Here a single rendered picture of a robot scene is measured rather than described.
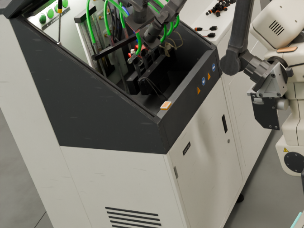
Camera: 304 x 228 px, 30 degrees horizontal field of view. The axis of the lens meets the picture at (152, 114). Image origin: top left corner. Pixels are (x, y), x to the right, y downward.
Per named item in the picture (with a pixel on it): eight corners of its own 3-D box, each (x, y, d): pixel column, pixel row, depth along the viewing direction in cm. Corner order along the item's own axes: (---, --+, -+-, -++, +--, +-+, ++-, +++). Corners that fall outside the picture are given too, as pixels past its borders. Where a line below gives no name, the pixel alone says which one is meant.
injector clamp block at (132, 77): (151, 107, 272) (144, 80, 264) (134, 106, 277) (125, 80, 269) (180, 73, 296) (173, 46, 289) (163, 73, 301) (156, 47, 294)
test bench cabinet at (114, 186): (203, 283, 280) (166, 155, 242) (106, 263, 309) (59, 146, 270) (247, 192, 331) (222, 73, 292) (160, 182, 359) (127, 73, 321)
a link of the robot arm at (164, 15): (170, 15, 239) (176, 15, 247) (152, -5, 241) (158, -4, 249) (150, 34, 243) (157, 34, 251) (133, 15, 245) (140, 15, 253)
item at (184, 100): (170, 149, 245) (161, 118, 237) (161, 148, 247) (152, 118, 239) (220, 78, 289) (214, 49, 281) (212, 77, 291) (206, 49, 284)
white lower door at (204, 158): (202, 265, 277) (170, 152, 243) (197, 264, 278) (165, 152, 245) (244, 181, 323) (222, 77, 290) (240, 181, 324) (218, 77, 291)
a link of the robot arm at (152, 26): (159, 30, 242) (167, 25, 245) (148, 18, 243) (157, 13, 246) (153, 39, 248) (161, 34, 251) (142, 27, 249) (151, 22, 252)
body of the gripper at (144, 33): (144, 28, 257) (151, 19, 251) (159, 45, 256) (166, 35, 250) (135, 34, 254) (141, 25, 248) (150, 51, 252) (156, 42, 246)
